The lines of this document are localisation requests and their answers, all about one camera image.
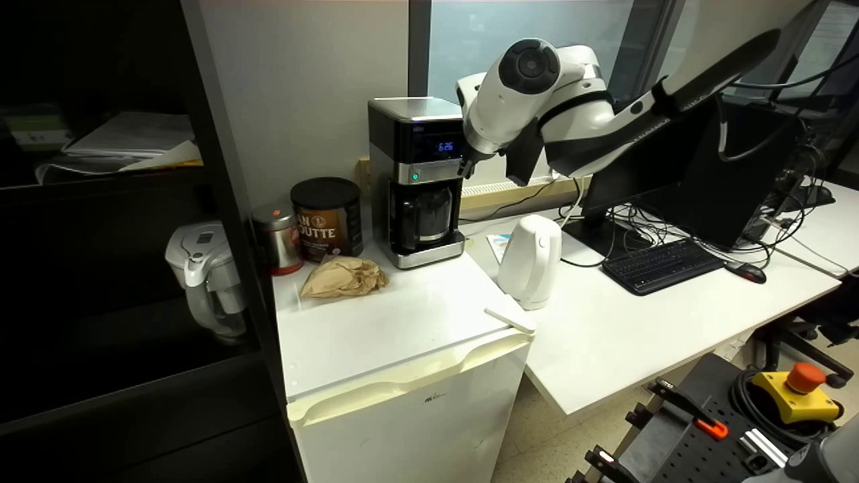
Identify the orange handled tool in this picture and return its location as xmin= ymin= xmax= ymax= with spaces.
xmin=653 ymin=379 xmax=729 ymax=441

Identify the white water filter jug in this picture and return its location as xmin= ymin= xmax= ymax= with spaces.
xmin=164 ymin=219 xmax=247 ymax=343

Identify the black computer keyboard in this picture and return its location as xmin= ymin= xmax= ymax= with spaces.
xmin=600 ymin=242 xmax=721 ymax=295

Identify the cardboard tube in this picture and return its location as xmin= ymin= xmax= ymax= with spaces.
xmin=458 ymin=178 xmax=588 ymax=223

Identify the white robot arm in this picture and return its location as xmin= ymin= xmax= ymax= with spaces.
xmin=458 ymin=29 xmax=778 ymax=185

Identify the yellow red emergency stop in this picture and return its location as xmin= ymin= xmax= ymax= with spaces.
xmin=751 ymin=363 xmax=843 ymax=423

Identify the dark coffee canister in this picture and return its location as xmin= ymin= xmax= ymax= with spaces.
xmin=290 ymin=178 xmax=363 ymax=264

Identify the black monitor stand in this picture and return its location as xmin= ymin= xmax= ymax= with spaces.
xmin=563 ymin=210 xmax=669 ymax=260

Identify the black silver coffeemaker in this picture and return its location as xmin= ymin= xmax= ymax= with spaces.
xmin=368 ymin=97 xmax=463 ymax=270

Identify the black shelving unit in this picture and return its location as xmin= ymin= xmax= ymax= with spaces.
xmin=0 ymin=0 xmax=301 ymax=483

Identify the brown crumpled paper bag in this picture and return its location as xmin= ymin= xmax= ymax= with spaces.
xmin=301 ymin=257 xmax=387 ymax=300

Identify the small silver red can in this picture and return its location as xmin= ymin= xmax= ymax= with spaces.
xmin=269 ymin=210 xmax=304 ymax=274

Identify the black computer mouse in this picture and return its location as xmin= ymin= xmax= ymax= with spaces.
xmin=724 ymin=264 xmax=767 ymax=284

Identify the stack of papers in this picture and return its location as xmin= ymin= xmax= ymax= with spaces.
xmin=34 ymin=109 xmax=203 ymax=185

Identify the white mini fridge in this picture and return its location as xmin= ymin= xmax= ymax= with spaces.
xmin=273 ymin=254 xmax=535 ymax=483

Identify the white electric kettle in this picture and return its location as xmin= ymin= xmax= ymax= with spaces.
xmin=497 ymin=214 xmax=561 ymax=312

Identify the black computer monitor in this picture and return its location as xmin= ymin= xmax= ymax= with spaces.
xmin=579 ymin=100 xmax=803 ymax=250

